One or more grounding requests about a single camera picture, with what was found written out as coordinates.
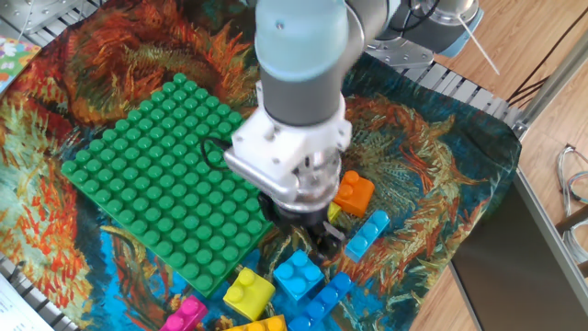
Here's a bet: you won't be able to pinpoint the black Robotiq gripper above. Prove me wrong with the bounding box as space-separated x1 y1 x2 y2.
258 192 346 266

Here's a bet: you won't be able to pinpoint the dark blue four-stud brick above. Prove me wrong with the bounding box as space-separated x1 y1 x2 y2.
287 270 355 331

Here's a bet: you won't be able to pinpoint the light blue three-stud brick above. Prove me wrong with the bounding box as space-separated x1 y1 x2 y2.
344 209 391 264

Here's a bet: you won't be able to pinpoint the small lime one-stud block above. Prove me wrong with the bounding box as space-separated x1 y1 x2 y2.
326 200 344 224

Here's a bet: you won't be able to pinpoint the light blue four-stud square block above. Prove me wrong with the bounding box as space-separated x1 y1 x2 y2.
272 248 325 302

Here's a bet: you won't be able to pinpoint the orange two-stud block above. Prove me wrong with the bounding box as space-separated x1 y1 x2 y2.
333 169 376 219

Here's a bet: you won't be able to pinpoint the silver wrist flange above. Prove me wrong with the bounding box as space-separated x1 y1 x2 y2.
223 149 344 215

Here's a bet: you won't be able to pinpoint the large lime two-stud block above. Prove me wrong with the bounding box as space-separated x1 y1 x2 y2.
222 267 277 322

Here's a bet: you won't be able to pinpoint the orange-yellow four-stud brick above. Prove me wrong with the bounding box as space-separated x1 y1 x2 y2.
222 314 288 331

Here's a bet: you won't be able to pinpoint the sunflower painting print cloth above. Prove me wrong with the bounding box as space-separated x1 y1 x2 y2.
0 0 523 331

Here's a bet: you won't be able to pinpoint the pink three-stud brick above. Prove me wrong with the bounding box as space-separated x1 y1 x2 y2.
159 294 209 331

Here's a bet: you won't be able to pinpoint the dark grey panel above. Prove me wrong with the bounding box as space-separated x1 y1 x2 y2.
449 170 588 331

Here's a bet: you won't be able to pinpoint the green studded baseplate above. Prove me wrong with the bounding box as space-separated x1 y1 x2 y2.
60 72 275 299

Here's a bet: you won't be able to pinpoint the brown wooden bar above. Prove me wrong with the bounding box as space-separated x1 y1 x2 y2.
554 214 588 234

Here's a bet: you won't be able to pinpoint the white zip tie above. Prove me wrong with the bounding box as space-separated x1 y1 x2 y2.
457 12 501 76

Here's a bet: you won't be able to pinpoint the white printed paper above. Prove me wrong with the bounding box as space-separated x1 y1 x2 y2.
0 273 56 331

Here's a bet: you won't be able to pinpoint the flower print paper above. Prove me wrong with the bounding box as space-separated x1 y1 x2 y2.
0 36 42 96

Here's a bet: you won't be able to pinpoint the perforated aluminium plate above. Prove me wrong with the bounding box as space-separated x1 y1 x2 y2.
0 0 100 36

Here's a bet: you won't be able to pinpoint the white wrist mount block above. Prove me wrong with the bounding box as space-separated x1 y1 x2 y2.
229 80 354 185

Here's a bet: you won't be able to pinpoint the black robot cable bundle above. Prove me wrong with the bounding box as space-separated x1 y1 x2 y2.
199 0 443 172

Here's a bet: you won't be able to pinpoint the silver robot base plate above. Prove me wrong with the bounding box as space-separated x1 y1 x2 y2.
365 36 435 71

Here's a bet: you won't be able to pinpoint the white hanging cable bundle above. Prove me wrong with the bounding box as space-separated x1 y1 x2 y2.
555 143 588 266

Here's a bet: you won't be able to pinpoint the black floor cables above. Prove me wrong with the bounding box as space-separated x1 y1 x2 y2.
507 7 588 106

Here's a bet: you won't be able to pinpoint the aluminium frame bar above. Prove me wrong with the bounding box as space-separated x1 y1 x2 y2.
512 40 588 139

